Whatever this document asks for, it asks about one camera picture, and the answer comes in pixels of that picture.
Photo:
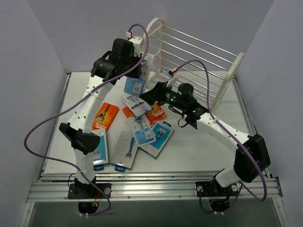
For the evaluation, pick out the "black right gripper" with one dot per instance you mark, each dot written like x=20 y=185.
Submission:
x=160 y=92

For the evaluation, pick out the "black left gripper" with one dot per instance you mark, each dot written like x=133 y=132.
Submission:
x=144 y=68

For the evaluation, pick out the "clear Gillette blister pack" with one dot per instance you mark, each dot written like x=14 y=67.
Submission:
x=142 y=130
x=137 y=86

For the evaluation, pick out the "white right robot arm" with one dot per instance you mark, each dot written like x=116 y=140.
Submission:
x=251 y=154

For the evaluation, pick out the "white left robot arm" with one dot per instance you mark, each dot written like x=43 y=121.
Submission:
x=78 y=129

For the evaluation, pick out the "cream metal-rod shelf rack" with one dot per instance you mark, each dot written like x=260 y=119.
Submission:
x=209 y=68

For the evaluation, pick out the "orange Gillette Fusion5 box right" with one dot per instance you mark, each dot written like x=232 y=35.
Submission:
x=155 y=114

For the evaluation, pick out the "orange gillette fusion5 box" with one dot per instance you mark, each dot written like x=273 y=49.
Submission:
x=105 y=116
x=128 y=113
x=155 y=114

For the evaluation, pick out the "white Gillette Skinguard razor pack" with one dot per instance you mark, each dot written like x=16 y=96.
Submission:
x=136 y=104

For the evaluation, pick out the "orange Gillette Fusion5 box middle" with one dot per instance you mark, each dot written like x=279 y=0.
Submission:
x=128 y=113

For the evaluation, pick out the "blue Harry's razor box right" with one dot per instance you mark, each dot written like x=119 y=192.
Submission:
x=163 y=132

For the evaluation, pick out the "orange Gillette Fusion5 box left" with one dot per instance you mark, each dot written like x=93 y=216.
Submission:
x=105 y=116

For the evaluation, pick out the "grey Harry's box blue razor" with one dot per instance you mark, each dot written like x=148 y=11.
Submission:
x=124 y=153

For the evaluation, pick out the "blue Harry's razor box left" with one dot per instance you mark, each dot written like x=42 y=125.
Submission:
x=100 y=155

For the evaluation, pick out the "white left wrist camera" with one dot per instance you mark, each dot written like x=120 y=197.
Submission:
x=137 y=43

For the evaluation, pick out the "aluminium mounting rail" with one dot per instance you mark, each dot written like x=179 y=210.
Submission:
x=126 y=186

